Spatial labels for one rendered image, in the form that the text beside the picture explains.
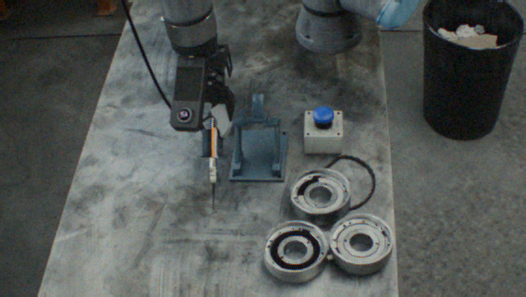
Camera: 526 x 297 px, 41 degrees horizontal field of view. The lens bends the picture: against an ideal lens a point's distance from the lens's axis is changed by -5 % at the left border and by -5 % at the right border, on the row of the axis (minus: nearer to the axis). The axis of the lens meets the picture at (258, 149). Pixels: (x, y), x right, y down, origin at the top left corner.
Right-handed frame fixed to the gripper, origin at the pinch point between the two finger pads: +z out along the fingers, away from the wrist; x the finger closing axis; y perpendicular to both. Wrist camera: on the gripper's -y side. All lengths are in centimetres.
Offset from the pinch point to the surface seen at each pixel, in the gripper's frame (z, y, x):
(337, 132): 12.0, 12.9, -19.0
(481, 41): 68, 108, -56
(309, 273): 12.3, -17.8, -17.1
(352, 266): 12.3, -16.0, -23.9
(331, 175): 13.1, 3.5, -18.5
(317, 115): 9.0, 14.2, -15.4
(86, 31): 96, 149, 104
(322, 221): 13.6, -6.4, -18.0
